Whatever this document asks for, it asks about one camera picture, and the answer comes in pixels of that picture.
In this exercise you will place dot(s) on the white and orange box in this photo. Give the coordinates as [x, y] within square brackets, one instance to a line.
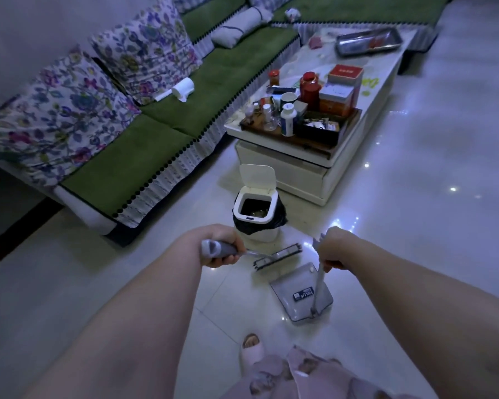
[336, 99]

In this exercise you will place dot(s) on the clear glass bottle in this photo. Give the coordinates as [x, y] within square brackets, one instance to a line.
[268, 118]

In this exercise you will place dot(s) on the pink floral pajamas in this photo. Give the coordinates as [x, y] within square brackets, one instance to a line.
[307, 378]

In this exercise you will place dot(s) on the black trash bag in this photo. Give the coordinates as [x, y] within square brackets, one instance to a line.
[279, 218]

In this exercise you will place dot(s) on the metal tray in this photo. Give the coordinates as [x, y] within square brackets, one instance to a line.
[368, 42]

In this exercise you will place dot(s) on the white trash bin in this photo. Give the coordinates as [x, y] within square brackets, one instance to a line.
[255, 178]

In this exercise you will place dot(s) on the small red-lidded jar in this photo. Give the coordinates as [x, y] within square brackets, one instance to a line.
[273, 78]

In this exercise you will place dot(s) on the brown wooden tray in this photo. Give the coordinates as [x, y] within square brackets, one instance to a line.
[316, 147]

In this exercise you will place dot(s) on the person's right fingers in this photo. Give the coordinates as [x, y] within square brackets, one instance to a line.
[330, 265]

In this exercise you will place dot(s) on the pink slipper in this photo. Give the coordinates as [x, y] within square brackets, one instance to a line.
[251, 353]

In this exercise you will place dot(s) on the person's right hand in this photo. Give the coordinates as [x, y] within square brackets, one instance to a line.
[337, 245]

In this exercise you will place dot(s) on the person's right forearm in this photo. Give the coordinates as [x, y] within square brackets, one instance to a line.
[432, 311]

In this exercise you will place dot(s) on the white coffee table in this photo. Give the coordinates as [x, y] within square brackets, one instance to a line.
[374, 103]

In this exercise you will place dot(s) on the black open box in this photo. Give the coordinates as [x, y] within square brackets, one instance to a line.
[316, 136]

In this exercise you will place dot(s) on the white medicine bottle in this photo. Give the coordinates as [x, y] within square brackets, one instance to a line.
[288, 120]

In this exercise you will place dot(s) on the white cup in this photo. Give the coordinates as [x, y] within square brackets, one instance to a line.
[288, 98]

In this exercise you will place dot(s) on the small floral pouch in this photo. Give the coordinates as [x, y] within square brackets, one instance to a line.
[292, 15]

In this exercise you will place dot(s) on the large floral cushion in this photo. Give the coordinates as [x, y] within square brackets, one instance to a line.
[62, 120]
[147, 49]

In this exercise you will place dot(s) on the small pink object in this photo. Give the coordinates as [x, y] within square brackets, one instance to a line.
[316, 42]

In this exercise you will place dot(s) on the red box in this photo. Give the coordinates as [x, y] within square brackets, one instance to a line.
[345, 74]

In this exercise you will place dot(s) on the person's left fingers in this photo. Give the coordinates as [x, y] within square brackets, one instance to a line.
[226, 260]

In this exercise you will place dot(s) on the red canister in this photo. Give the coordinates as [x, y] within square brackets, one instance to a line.
[310, 93]

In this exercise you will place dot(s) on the small white striped pillow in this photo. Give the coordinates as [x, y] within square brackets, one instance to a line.
[239, 25]

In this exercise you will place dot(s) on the person's left forearm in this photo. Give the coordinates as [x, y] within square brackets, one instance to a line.
[137, 328]

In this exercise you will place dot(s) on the person's left hand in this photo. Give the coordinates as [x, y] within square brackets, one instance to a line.
[216, 238]

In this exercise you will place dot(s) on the green sofa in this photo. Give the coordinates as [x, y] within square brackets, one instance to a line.
[216, 87]

